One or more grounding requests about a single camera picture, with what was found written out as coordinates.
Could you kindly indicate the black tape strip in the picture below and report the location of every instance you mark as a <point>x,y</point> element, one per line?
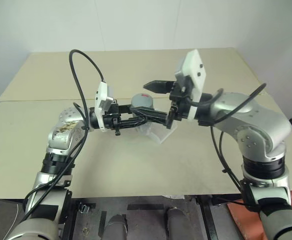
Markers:
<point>145,207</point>

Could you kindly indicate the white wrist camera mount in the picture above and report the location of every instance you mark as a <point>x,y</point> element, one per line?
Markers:
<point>101,95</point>
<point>194,65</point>

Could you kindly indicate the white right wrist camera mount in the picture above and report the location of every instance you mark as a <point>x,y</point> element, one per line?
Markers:
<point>194,65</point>

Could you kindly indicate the dark grey metal platform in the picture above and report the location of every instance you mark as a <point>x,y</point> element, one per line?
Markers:
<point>148,225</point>

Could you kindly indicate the grey jar lid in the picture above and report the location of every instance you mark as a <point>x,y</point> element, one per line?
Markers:
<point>142,100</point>

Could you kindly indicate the silver plug connector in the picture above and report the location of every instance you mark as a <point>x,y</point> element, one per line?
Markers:
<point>84,207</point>

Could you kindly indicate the clear plastic box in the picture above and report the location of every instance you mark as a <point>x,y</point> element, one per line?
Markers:
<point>163,133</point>

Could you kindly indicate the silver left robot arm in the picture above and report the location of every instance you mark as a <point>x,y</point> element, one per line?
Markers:
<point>61,140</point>

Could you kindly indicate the dark grey rounded shape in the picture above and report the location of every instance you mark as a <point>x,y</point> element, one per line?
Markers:
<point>176,222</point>
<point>116,226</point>

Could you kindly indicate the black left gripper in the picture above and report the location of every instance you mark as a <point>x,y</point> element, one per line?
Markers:
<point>111,119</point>

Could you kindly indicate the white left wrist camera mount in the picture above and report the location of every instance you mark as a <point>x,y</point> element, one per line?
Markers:
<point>101,95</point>

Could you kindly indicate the clear plastic jar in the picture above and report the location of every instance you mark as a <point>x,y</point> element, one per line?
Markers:
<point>143,128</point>

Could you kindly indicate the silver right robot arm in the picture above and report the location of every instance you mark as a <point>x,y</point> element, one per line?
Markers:
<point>261,125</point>

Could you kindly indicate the orange mat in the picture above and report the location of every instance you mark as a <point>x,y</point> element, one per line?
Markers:
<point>238,217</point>

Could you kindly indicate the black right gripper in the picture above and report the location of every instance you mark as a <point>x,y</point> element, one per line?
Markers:
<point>178,100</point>

